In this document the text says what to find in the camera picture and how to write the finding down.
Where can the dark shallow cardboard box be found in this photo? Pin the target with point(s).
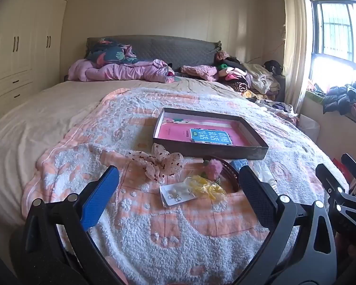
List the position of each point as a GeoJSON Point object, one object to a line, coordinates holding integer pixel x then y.
{"type": "Point", "coordinates": [225, 152]}

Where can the orange white patterned blanket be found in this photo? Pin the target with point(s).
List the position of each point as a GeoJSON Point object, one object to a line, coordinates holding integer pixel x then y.
{"type": "Point", "coordinates": [166, 243]}

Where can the pink quilt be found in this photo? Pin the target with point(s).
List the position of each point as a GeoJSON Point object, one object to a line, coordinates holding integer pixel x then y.
{"type": "Point", "coordinates": [121, 72]}

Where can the cream curtain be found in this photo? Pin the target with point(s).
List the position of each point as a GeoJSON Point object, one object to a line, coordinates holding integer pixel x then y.
{"type": "Point", "coordinates": [295, 50]}

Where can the bed with beige sheet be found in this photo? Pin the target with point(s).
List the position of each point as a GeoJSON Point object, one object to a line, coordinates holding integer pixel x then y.
{"type": "Point", "coordinates": [47, 109]}

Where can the heap of loose clothes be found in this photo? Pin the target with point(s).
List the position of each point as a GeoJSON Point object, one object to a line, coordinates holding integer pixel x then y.
{"type": "Point", "coordinates": [280, 108]}

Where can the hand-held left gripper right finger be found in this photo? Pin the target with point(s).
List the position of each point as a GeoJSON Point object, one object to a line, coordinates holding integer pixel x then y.
{"type": "Point", "coordinates": [256, 199]}

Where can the sheer floral bow hair clip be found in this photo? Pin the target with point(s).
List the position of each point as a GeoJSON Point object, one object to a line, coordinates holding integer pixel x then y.
{"type": "Point", "coordinates": [160, 163]}

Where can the dark cloth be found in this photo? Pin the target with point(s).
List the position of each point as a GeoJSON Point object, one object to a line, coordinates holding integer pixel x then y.
{"type": "Point", "coordinates": [272, 66]}

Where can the pink book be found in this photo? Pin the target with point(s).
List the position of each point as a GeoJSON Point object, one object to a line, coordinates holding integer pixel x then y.
{"type": "Point", "coordinates": [175, 132]}

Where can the barred window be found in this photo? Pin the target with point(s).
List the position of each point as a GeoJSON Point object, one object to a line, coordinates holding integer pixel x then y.
{"type": "Point", "coordinates": [338, 29]}

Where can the cream built-in wardrobe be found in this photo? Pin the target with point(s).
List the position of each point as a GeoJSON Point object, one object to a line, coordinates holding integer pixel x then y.
{"type": "Point", "coordinates": [26, 44]}

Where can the grey quilted headboard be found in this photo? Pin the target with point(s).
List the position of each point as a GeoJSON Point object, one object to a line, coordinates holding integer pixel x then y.
{"type": "Point", "coordinates": [172, 50]}

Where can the pile of folded clothes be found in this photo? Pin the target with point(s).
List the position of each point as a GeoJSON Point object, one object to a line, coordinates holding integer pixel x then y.
{"type": "Point", "coordinates": [249, 77]}

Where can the white paper bag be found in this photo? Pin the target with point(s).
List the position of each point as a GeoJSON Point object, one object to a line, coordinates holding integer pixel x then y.
{"type": "Point", "coordinates": [310, 127]}

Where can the earrings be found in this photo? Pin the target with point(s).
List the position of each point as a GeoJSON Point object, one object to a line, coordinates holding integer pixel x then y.
{"type": "Point", "coordinates": [175, 196]}

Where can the dark red hair clip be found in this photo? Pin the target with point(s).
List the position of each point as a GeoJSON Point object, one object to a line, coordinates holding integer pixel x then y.
{"type": "Point", "coordinates": [230, 169]}

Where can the pink fluffy hair clip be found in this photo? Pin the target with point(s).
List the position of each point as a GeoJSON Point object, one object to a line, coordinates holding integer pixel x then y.
{"type": "Point", "coordinates": [213, 167]}

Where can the pink fuzzy sweater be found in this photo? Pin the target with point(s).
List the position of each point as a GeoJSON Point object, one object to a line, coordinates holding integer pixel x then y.
{"type": "Point", "coordinates": [199, 71]}

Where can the clear tube packet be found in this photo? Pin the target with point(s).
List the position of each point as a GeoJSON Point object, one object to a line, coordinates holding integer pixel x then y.
{"type": "Point", "coordinates": [264, 173]}

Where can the dark floral pillow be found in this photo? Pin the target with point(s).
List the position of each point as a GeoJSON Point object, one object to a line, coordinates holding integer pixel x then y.
{"type": "Point", "coordinates": [109, 54]}

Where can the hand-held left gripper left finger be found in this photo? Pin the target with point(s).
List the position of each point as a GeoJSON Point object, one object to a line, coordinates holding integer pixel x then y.
{"type": "Point", "coordinates": [101, 197]}

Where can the dark puffy jacket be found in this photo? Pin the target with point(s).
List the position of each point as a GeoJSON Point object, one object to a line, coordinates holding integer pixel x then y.
{"type": "Point", "coordinates": [347, 96]}

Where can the blue packet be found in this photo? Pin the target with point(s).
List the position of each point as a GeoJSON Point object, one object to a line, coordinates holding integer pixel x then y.
{"type": "Point", "coordinates": [239, 164]}

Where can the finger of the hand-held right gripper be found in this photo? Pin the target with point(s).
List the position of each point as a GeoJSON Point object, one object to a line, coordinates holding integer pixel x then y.
{"type": "Point", "coordinates": [329, 179]}
{"type": "Point", "coordinates": [354, 167]}

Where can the green sill mat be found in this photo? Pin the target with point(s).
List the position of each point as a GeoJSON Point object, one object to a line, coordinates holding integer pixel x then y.
{"type": "Point", "coordinates": [313, 98]}

